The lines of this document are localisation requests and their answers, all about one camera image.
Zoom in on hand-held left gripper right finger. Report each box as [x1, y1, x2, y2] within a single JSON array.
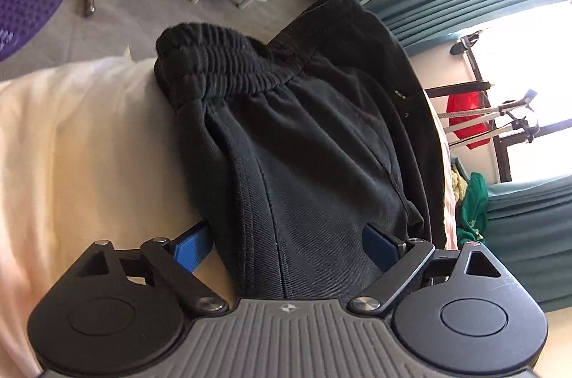
[[349, 221, 506, 314]]

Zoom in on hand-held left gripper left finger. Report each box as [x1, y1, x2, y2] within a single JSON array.
[[76, 221, 228, 314]]

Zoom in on black pants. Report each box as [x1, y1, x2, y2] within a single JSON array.
[[154, 0, 448, 303]]

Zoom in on cream knit garment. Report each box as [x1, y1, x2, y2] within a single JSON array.
[[448, 167, 468, 205]]

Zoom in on green garment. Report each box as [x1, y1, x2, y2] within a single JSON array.
[[456, 172, 489, 245]]

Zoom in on pastel tie-dye duvet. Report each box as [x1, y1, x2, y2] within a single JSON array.
[[0, 56, 459, 378]]

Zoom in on red cloth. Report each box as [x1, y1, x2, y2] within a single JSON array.
[[446, 92, 492, 149]]

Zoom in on garment steamer stand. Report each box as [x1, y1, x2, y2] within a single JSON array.
[[440, 89, 542, 147]]

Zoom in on small black cloth item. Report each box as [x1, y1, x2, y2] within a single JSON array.
[[450, 30, 486, 55]]

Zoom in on black framed window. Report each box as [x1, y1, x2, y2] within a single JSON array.
[[410, 0, 572, 183]]

